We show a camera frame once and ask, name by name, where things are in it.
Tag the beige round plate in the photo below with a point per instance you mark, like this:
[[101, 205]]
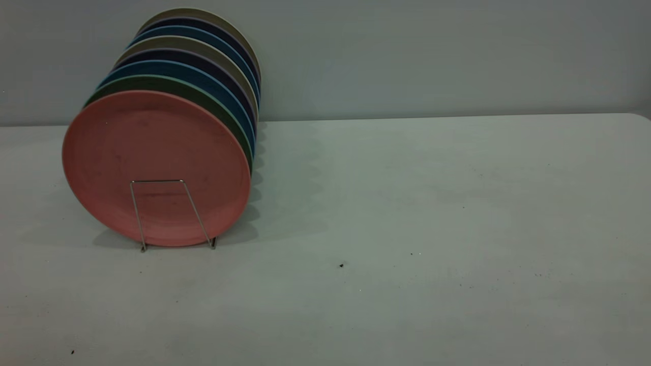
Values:
[[188, 43], [203, 12]]

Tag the dark purple round plate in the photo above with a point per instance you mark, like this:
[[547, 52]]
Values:
[[203, 23], [178, 55]]

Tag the pink round plate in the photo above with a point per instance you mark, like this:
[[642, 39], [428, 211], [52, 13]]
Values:
[[152, 162]]

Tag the blue round plate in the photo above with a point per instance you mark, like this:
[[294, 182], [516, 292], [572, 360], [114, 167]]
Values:
[[168, 67], [198, 32]]

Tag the green round plate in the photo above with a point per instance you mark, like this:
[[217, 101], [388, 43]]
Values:
[[168, 83]]

